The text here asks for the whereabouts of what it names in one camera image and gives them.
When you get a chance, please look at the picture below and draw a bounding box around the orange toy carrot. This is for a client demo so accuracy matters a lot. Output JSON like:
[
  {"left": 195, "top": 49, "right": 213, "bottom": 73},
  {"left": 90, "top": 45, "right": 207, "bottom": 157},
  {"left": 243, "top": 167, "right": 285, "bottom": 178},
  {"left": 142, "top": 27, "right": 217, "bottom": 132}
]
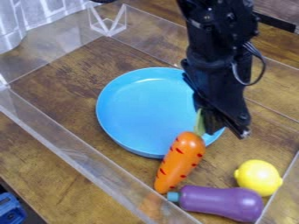
[{"left": 153, "top": 110, "right": 205, "bottom": 194}]

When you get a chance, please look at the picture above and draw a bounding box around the white grid curtain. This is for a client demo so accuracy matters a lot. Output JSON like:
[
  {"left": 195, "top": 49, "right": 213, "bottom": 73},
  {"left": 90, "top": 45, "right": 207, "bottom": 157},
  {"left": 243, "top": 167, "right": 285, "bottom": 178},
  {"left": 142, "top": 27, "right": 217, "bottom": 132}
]
[{"left": 0, "top": 0, "right": 98, "bottom": 54}]

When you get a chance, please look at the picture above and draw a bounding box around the yellow toy lemon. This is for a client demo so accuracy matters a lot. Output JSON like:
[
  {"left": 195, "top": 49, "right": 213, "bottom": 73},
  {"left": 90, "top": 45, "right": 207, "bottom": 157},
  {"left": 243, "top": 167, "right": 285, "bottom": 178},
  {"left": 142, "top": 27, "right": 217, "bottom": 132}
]
[{"left": 233, "top": 159, "right": 283, "bottom": 197}]

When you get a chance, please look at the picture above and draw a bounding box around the blue plastic object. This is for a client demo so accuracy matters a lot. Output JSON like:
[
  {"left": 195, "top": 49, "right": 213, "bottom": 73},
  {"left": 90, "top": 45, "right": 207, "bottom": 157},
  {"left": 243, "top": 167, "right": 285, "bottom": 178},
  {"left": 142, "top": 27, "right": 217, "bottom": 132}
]
[{"left": 0, "top": 192, "right": 26, "bottom": 224}]

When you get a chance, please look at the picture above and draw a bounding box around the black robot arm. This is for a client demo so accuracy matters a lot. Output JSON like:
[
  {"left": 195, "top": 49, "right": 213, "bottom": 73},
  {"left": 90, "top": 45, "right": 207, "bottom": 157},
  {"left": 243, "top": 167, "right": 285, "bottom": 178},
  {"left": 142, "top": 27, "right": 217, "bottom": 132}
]
[{"left": 176, "top": 0, "right": 263, "bottom": 139}]

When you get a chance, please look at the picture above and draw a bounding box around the blue round tray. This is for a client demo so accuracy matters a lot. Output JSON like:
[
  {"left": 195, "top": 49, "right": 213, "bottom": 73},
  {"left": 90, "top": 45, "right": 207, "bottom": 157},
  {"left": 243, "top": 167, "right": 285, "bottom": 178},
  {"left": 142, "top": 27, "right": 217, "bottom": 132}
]
[{"left": 94, "top": 66, "right": 227, "bottom": 160}]

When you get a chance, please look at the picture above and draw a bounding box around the purple toy eggplant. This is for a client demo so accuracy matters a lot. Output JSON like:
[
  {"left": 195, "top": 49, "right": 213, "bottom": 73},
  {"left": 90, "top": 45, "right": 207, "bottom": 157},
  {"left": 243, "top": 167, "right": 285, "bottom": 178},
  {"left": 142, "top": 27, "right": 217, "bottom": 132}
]
[{"left": 166, "top": 185, "right": 264, "bottom": 222}]

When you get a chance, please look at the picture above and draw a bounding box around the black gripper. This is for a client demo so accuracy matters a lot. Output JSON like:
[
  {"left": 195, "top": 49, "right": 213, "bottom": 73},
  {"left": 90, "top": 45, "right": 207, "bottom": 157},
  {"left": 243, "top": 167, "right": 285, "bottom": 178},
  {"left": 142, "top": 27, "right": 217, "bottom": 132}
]
[{"left": 181, "top": 47, "right": 252, "bottom": 139}]

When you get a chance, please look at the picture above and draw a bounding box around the dark baseboard strip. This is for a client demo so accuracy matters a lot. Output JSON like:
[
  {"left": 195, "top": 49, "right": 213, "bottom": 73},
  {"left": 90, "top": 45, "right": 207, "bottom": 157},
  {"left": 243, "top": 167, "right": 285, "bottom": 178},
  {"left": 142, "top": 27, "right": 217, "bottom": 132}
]
[{"left": 256, "top": 13, "right": 296, "bottom": 33}]

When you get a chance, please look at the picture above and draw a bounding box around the clear acrylic enclosure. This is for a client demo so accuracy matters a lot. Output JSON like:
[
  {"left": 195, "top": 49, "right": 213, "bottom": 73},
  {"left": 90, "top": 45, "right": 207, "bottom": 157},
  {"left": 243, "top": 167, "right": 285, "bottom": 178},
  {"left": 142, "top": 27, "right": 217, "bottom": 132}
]
[{"left": 0, "top": 0, "right": 299, "bottom": 224}]

